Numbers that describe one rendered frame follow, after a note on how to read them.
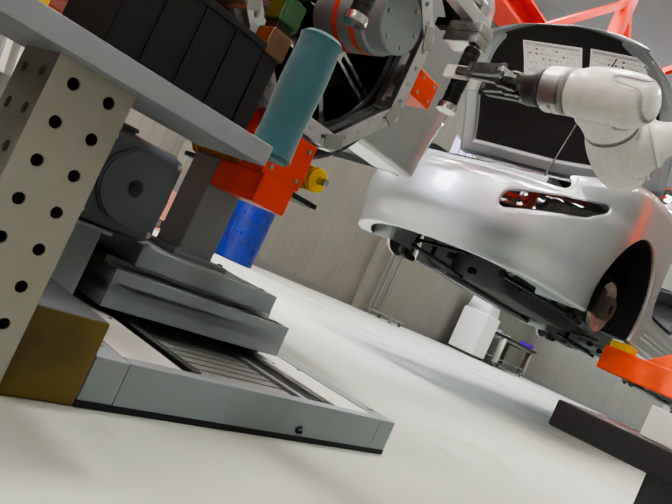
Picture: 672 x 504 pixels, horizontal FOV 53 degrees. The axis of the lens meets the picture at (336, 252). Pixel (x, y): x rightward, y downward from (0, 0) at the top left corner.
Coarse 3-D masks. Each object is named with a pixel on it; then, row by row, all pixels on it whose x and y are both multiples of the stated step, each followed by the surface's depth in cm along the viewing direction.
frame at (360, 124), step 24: (240, 0) 129; (264, 24) 132; (432, 24) 166; (408, 72) 165; (264, 96) 137; (384, 96) 168; (312, 120) 148; (360, 120) 159; (384, 120) 164; (312, 144) 155; (336, 144) 155
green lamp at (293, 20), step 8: (272, 0) 98; (280, 0) 96; (288, 0) 96; (296, 0) 97; (272, 8) 97; (280, 8) 96; (288, 8) 96; (296, 8) 97; (304, 8) 98; (264, 16) 98; (272, 16) 97; (280, 16) 96; (288, 16) 96; (296, 16) 97; (288, 24) 97; (296, 24) 98
